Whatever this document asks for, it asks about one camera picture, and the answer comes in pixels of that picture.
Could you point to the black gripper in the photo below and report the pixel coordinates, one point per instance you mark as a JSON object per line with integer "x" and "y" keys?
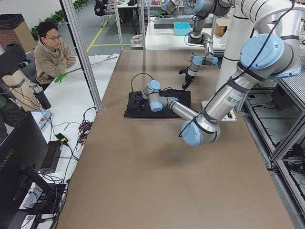
{"x": 140, "y": 103}
{"x": 187, "y": 79}

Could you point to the black graphic t-shirt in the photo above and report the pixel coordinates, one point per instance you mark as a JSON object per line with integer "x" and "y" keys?
{"x": 156, "y": 110}

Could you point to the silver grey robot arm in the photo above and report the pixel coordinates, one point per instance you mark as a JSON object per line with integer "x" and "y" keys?
{"x": 265, "y": 56}
{"x": 202, "y": 9}

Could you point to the blue plastic bin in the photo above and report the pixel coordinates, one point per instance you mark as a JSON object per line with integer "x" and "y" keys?
{"x": 181, "y": 28}

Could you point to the grey orange power strip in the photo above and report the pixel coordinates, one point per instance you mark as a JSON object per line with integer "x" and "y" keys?
{"x": 84, "y": 130}

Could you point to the black power adapter yellow label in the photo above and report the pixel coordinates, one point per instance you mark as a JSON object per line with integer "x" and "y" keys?
{"x": 62, "y": 138}

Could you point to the green grabber claw tool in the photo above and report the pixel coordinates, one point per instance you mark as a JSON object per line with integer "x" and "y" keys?
{"x": 60, "y": 78}

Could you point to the white teach pendant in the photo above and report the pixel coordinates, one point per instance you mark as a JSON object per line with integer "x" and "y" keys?
{"x": 41, "y": 117}

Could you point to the black water bottle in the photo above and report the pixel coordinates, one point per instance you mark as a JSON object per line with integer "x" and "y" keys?
{"x": 41, "y": 97}

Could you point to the seated person beige hoodie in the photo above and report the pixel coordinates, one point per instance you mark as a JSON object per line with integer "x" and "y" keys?
{"x": 52, "y": 55}

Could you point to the person in background chair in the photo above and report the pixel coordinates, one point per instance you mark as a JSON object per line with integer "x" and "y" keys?
{"x": 100, "y": 7}

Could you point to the black computer monitor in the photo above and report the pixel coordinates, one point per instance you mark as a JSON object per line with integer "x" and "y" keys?
{"x": 22, "y": 154}

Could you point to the black lined trash bin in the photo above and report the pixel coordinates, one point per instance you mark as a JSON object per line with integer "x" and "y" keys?
{"x": 14, "y": 29}

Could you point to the aluminium frame cage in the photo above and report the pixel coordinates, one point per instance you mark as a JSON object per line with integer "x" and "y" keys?
{"x": 278, "y": 115}

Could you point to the aluminium profile post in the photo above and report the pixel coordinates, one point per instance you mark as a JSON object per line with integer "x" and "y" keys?
{"x": 78, "y": 42}

